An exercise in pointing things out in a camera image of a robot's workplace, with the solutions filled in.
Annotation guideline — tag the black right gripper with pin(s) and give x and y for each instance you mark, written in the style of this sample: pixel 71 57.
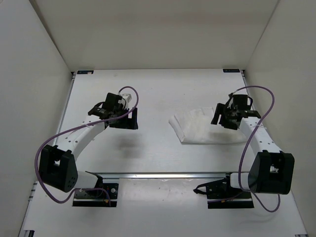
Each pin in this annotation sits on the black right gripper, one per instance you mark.
pixel 220 110

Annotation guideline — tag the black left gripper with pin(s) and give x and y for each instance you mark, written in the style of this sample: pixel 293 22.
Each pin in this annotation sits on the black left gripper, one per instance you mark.
pixel 128 122

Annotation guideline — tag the white pleated skirt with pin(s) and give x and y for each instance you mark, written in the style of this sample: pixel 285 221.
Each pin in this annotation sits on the white pleated skirt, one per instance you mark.
pixel 194 127

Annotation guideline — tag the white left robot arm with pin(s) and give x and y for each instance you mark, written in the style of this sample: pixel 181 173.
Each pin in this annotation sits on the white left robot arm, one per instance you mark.
pixel 57 164

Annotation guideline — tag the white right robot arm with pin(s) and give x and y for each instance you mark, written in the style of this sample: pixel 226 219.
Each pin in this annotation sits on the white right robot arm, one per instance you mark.
pixel 272 169

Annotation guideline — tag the right corner label sticker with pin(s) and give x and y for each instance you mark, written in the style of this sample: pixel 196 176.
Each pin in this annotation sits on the right corner label sticker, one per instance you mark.
pixel 231 70

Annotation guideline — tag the corner label sticker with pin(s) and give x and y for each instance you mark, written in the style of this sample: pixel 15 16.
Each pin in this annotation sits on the corner label sticker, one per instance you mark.
pixel 231 70
pixel 85 72

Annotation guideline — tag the left corner label sticker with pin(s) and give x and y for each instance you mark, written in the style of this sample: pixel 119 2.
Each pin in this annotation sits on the left corner label sticker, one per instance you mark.
pixel 85 72

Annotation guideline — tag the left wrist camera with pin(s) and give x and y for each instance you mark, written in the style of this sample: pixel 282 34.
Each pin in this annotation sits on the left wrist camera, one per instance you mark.
pixel 125 99

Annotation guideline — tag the aluminium front rail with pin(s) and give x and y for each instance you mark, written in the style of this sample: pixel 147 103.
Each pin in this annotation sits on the aluminium front rail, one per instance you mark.
pixel 160 175

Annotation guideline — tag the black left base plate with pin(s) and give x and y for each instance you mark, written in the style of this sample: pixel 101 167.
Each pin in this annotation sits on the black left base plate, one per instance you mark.
pixel 97 198

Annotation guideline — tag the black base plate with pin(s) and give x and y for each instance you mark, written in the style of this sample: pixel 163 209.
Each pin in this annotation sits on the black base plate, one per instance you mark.
pixel 97 198
pixel 225 197

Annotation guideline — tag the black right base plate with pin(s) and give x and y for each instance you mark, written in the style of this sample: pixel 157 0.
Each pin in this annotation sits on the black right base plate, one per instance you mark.
pixel 225 197

